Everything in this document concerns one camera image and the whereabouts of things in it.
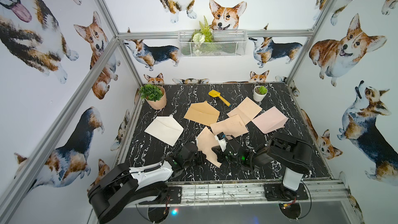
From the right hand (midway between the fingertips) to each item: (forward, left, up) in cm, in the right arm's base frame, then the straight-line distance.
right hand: (211, 150), depth 87 cm
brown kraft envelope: (+25, +5, 0) cm, 26 cm away
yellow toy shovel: (+42, -4, 0) cm, 42 cm away
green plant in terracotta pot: (+28, +34, +14) cm, 46 cm away
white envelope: (+15, +29, -2) cm, 32 cm away
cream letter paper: (+29, -25, -2) cm, 38 cm away
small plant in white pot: (+36, -33, +7) cm, 49 cm away
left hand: (-3, +1, 0) cm, 3 cm away
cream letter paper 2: (+16, -14, -1) cm, 21 cm away
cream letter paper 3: (+5, +3, +2) cm, 6 cm away
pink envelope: (+20, -39, -3) cm, 44 cm away
